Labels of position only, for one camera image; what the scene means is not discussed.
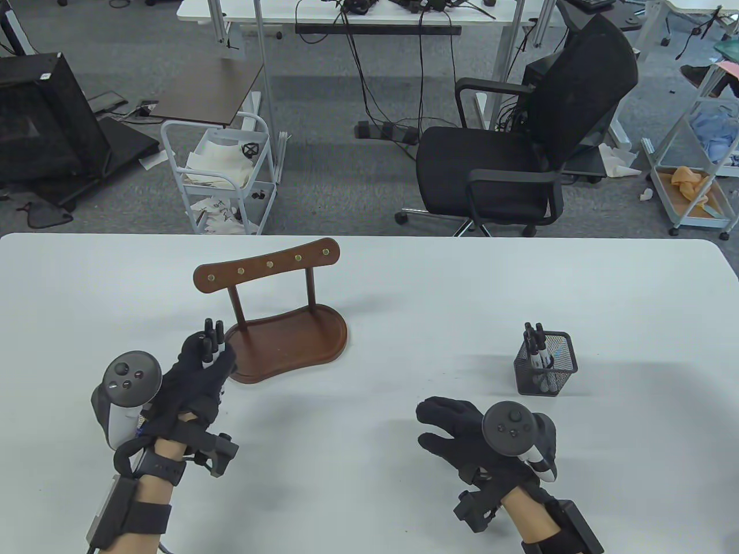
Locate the person's left hand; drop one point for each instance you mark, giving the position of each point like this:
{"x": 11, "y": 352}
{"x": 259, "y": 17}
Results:
{"x": 187, "y": 392}

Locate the person's right hand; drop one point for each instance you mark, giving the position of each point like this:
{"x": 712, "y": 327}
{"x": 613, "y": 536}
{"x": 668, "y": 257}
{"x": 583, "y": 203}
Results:
{"x": 462, "y": 438}

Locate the grey white hand controller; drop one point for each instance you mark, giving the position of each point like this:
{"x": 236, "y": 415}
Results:
{"x": 507, "y": 426}
{"x": 131, "y": 378}

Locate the person's left forearm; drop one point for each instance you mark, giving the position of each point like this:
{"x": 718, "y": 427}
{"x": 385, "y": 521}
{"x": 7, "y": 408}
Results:
{"x": 153, "y": 490}

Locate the black forearm battery box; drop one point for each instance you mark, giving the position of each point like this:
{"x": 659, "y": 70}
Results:
{"x": 580, "y": 525}
{"x": 112, "y": 513}

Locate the brown wooden hook stand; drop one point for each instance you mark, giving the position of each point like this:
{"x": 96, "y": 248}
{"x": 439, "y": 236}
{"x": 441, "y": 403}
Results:
{"x": 283, "y": 346}

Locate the black mesh pen holder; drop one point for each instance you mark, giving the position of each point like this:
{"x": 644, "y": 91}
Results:
{"x": 557, "y": 375}

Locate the white scribbled paper sheets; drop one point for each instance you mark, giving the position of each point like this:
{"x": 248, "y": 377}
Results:
{"x": 216, "y": 216}

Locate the white rolling cart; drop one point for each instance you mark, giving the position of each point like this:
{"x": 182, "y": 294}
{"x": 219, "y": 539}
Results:
{"x": 254, "y": 216}
{"x": 658, "y": 184}

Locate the black triangular floor object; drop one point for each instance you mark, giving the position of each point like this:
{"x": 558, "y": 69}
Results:
{"x": 49, "y": 218}

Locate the white crumpled paper sheet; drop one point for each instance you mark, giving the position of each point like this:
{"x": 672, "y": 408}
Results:
{"x": 219, "y": 161}

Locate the white floor paper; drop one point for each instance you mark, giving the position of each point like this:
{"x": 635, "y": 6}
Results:
{"x": 618, "y": 161}
{"x": 153, "y": 161}

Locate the small black round object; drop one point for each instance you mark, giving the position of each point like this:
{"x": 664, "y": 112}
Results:
{"x": 249, "y": 150}

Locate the black floor platform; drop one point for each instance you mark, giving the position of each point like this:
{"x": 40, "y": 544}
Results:
{"x": 130, "y": 141}

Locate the black mesh office chair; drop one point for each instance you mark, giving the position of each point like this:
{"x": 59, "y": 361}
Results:
{"x": 479, "y": 173}

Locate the brown side table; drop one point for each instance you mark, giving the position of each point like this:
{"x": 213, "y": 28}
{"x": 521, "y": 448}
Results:
{"x": 208, "y": 89}

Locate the white crumpled tissue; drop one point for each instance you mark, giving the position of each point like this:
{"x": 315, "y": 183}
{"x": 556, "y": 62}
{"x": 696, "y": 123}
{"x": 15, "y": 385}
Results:
{"x": 646, "y": 194}

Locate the black mesh box cabinet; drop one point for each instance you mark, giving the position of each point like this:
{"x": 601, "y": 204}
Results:
{"x": 40, "y": 121}

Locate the black floor power strip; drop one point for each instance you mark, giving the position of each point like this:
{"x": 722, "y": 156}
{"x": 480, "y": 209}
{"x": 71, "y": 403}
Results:
{"x": 384, "y": 131}

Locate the orange cloth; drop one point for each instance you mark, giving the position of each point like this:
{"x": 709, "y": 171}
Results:
{"x": 687, "y": 182}

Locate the black computer tower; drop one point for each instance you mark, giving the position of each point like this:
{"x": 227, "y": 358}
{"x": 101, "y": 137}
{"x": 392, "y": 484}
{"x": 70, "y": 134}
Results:
{"x": 534, "y": 72}

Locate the white office desk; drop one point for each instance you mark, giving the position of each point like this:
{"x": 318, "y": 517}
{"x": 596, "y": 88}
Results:
{"x": 260, "y": 10}

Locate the light blue cloth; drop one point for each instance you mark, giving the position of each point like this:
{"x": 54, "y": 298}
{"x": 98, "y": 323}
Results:
{"x": 713, "y": 135}

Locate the black headset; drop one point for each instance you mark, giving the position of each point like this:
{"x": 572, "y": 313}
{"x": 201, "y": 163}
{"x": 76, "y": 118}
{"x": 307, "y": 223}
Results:
{"x": 358, "y": 6}

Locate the teal cloth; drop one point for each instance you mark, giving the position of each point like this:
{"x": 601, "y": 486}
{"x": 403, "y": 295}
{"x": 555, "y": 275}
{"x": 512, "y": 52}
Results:
{"x": 724, "y": 49}

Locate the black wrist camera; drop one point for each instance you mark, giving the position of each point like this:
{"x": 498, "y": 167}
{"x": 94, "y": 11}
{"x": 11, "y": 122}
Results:
{"x": 476, "y": 511}
{"x": 218, "y": 453}

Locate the silver metal post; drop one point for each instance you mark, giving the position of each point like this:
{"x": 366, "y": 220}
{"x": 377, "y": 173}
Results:
{"x": 264, "y": 86}

